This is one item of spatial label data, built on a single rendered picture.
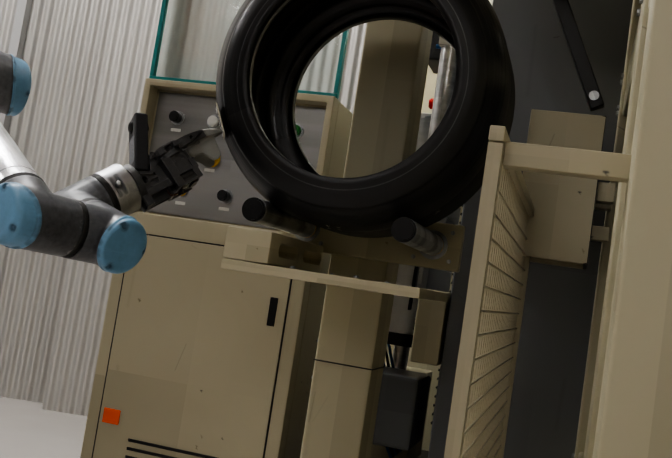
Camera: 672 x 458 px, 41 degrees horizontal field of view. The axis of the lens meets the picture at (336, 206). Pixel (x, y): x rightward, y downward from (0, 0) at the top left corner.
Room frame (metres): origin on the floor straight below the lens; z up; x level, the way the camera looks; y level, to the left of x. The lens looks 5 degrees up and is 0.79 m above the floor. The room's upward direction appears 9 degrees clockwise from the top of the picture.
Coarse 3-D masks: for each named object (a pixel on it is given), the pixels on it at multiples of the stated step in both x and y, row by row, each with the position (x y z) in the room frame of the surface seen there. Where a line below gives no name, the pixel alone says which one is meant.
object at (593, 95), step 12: (552, 0) 1.82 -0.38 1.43; (564, 0) 1.80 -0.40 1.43; (564, 12) 1.80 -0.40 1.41; (564, 24) 1.80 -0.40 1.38; (576, 24) 1.79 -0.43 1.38; (576, 36) 1.79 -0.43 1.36; (576, 48) 1.79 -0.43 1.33; (576, 60) 1.79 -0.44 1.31; (588, 60) 1.78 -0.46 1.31; (588, 72) 1.78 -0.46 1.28; (588, 84) 1.78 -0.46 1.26; (588, 96) 1.78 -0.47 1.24; (600, 96) 1.77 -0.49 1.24; (600, 108) 1.79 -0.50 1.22
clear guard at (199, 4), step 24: (168, 0) 2.49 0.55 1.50; (192, 0) 2.47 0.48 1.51; (216, 0) 2.45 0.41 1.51; (240, 0) 2.43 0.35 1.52; (168, 24) 2.49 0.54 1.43; (192, 24) 2.47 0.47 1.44; (216, 24) 2.45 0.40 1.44; (168, 48) 2.48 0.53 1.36; (192, 48) 2.46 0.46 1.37; (216, 48) 2.44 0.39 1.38; (336, 48) 2.35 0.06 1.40; (168, 72) 2.48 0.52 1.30; (192, 72) 2.46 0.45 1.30; (216, 72) 2.44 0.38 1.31; (312, 72) 2.37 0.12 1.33; (336, 72) 2.35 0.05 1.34; (336, 96) 2.34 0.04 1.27
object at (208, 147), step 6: (204, 132) 1.62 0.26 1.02; (210, 132) 1.63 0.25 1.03; (216, 132) 1.64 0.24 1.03; (222, 132) 1.66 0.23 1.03; (204, 138) 1.62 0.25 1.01; (210, 138) 1.63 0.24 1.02; (192, 144) 1.61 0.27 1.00; (198, 144) 1.61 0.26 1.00; (204, 144) 1.62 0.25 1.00; (210, 144) 1.63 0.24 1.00; (216, 144) 1.63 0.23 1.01; (186, 150) 1.61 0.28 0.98; (192, 150) 1.60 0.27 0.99; (198, 150) 1.61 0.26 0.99; (204, 150) 1.62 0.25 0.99; (210, 150) 1.62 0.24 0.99; (216, 150) 1.63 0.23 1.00; (210, 156) 1.62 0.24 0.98; (216, 156) 1.62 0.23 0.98
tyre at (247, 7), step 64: (256, 0) 1.65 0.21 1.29; (320, 0) 1.86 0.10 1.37; (384, 0) 1.85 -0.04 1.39; (448, 0) 1.55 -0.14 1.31; (256, 64) 1.85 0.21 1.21; (256, 128) 1.63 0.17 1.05; (448, 128) 1.54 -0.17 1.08; (320, 192) 1.60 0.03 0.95; (384, 192) 1.57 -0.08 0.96; (448, 192) 1.59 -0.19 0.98
